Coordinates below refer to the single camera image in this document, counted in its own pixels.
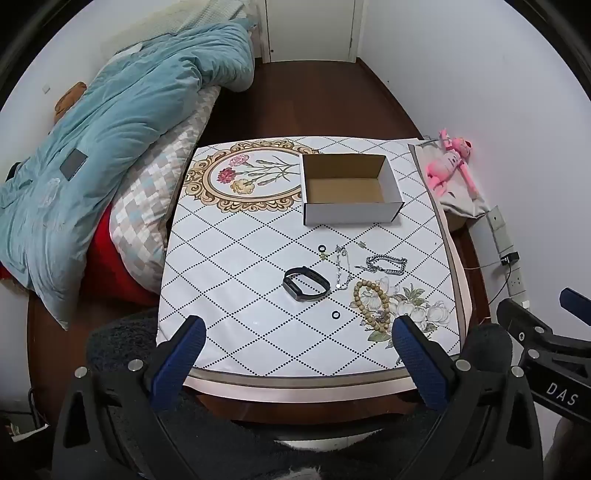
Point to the pink plush toy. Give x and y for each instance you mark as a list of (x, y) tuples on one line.
[(445, 164)]

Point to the cream pillow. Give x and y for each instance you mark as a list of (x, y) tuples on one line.
[(203, 11)]

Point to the white cardboard box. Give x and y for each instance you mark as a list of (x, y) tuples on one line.
[(346, 210)]

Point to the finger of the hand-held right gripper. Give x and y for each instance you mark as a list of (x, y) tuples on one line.
[(577, 302), (521, 321)]

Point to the black charger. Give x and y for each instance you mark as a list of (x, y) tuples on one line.
[(509, 258)]

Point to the person's right forearm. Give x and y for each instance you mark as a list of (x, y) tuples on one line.
[(570, 447)]

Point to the black smart band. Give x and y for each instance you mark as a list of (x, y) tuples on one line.
[(295, 288)]

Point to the red blanket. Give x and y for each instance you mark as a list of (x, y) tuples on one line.
[(108, 263)]

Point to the brown plush toy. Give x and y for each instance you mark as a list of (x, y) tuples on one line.
[(69, 99)]

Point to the checkered bed sheet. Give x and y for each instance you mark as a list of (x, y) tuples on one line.
[(147, 198)]

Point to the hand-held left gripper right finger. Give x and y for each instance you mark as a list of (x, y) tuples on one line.
[(415, 364)]

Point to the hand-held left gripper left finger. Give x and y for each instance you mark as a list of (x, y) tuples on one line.
[(180, 364)]

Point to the white power strip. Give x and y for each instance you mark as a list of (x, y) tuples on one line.
[(503, 230)]

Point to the light blue quilt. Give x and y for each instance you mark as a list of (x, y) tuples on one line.
[(115, 120)]

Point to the white door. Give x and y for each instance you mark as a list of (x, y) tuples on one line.
[(314, 27)]

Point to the floral diamond pattern tablecloth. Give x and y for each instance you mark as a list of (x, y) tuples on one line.
[(240, 258)]

